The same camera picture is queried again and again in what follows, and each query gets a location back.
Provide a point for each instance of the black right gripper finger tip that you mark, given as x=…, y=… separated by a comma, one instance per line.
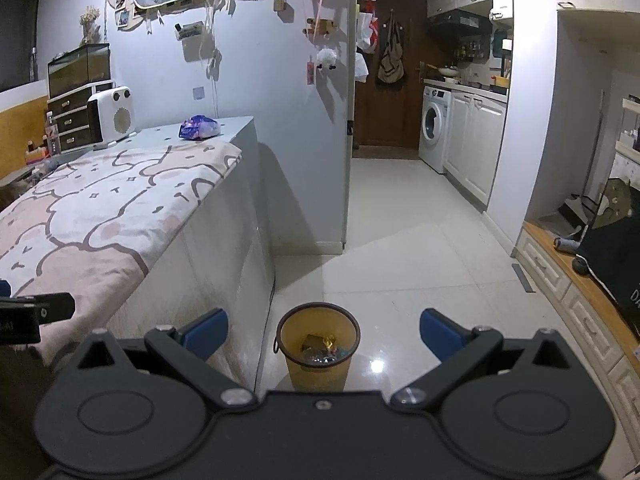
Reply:
x=49, y=308

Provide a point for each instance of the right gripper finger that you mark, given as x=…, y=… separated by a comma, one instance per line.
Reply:
x=163, y=370
x=485, y=370

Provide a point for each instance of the yellow round trash bin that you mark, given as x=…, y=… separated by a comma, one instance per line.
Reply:
x=314, y=372

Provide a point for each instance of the pink patterned bed blanket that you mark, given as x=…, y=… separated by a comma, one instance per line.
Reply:
x=96, y=227

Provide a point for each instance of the grey bed base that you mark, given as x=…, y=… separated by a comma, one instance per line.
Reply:
x=219, y=259

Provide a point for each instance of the brown cardboard box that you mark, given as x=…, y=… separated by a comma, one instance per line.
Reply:
x=315, y=344

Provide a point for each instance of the grey cylinder on cabinet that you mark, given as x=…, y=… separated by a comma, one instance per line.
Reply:
x=566, y=245

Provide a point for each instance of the white wood-top low cabinet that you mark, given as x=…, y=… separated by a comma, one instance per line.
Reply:
x=606, y=341

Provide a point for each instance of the black television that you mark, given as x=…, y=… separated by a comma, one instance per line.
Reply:
x=610, y=249

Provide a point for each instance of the white box appliance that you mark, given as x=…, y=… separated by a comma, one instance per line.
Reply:
x=111, y=115

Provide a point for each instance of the purple plastic bag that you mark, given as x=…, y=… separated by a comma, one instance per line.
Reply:
x=199, y=127

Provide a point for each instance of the white kitchen cabinets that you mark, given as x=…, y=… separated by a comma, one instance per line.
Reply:
x=474, y=142

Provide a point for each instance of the dark drawer chest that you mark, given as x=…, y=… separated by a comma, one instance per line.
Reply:
x=73, y=77

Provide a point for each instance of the white washing machine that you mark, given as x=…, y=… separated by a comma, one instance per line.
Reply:
x=434, y=127

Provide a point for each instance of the brown hanging bag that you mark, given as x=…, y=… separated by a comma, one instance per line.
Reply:
x=391, y=69

